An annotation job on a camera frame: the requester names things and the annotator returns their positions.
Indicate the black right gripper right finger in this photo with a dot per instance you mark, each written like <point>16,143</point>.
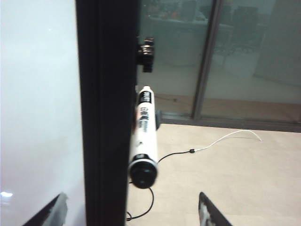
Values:
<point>209,212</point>

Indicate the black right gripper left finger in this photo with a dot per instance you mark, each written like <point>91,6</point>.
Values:
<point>50,213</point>

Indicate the white marker pen black cap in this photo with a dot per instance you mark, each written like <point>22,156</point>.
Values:
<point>145,139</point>

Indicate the large white whiteboard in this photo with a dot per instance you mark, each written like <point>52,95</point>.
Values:
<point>40,106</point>

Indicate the black clip knob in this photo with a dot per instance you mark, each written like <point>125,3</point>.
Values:
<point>146,55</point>

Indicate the black whiteboard tray rail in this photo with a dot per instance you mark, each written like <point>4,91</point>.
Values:
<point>108,106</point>

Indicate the grey metal glass wall post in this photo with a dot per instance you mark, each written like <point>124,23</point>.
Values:
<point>207,58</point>

